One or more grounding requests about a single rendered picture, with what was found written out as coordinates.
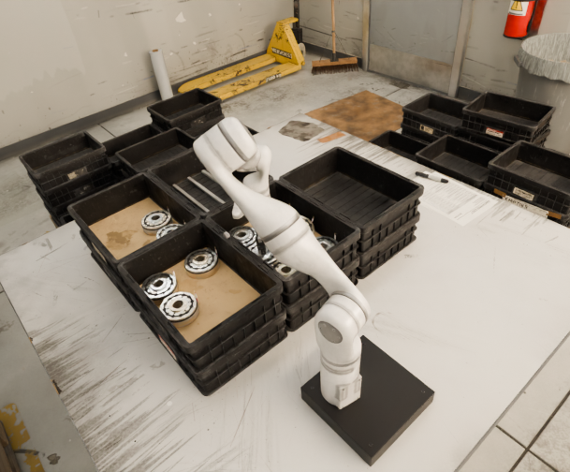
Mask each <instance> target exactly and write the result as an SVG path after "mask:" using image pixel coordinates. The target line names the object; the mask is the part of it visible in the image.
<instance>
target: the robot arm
mask: <svg viewBox="0 0 570 472"><path fill-rule="evenodd" d="M193 147H194V150H195V153H196V155H197V157H198V159H199V161H200V162H201V163H202V164H203V166H204V167H205V168H206V170H207V171H208V172H209V173H210V174H211V175H212V177H213V178H214V179H215V180H216V182H217V183H218V184H219V185H221V186H222V188H223V189H224V190H225V191H226V192H227V194H228V195H229V196H230V197H231V198H232V200H233V201H234V206H233V211H232V216H233V218H234V219H240V218H241V217H243V216H244V215H245V217H246V218H247V220H248V221H249V222H250V224H251V225H252V227H253V228H254V229H255V232H256V246H257V250H260V255H265V254H267V252H268V248H269V250H270V251H271V253H272V254H273V255H274V257H275V258H276V259H277V260H278V261H280V262H281V263H283V264H284V265H285V266H288V267H290V268H292V269H295V270H297V271H300V272H303V273H306V274H309V275H310V276H311V277H313V278H315V279H316V280H317V281H318V282H319V283H320V284H321V285H322V286H323V287H324V289H325V290H326V291H327V293H328V294H329V299H328V300H327V301H326V302H325V303H324V304H323V305H322V307H321V308H320V309H319V310H318V311H317V313H316V315H315V318H314V327H315V336H316V342H317V344H318V346H319V348H320V375H321V392H322V395H323V397H324V398H325V400H327V401H328V402H329V403H330V404H332V405H335V406H337V407H338V408H339V409H342V408H344V407H345V406H347V405H349V404H351V403H352V402H354V401H355V400H357V399H358V398H359V397H360V387H361V375H360V374H359V365H360V354H361V341H360V339H359V337H358V333H359V331H360V330H361V329H362V327H363V326H364V325H365V323H366V322H367V321H368V319H369V317H370V315H371V309H370V306H369V304H368V303H367V301H366V299H365V298H364V297H363V295H362V294H361V293H360V291H359V290H358V289H357V288H356V287H355V286H354V284H353V283H352V282H351V281H350V280H349V279H348V278H347V277H346V275H345V274H344V273H343V272H342V271H341V270H340V269H339V267H338V266H337V265H336V264H335V263H334V261H333V260H332V259H331V258H330V256H329V255H328V253H327V252H326V251H325V250H324V248H323V247H322V246H321V244H320V243H319V242H318V240H317V239H316V238H315V236H314V235H313V233H312V232H311V230H310V229H309V228H308V226H307V225H306V223H305V222H304V221H303V219H302V218H301V217H300V215H299V213H298V212H297V211H296V210H295V209H294V208H293V207H291V206H289V205H288V204H286V203H283V202H281V201H280V200H277V199H273V198H271V197H270V190H269V171H270V163H271V150H270V148H269V147H268V146H267V145H265V144H256V141H255V138H254V137H253V136H252V134H251V133H250V132H249V130H248V128H247V127H246V126H245V125H244V124H243V123H242V121H240V120H239V119H237V118H235V117H227V118H225V119H223V120H222V121H220V122H219V123H218V124H217V125H215V126H214V127H212V128H211V129H210V130H208V131H207V132H206V133H204V134H203V135H202V136H200V137H199V138H198V139H197V140H196V141H195V142H194V144H193ZM234 170H236V171H241V172H245V171H256V172H254V173H251V174H249V175H247V176H245V177H244V179H243V184H242V183H241V182H240V181H238V180H237V179H236V178H235V177H234V176H233V175H232V172H233V171H234ZM267 247H268V248H267Z"/></svg>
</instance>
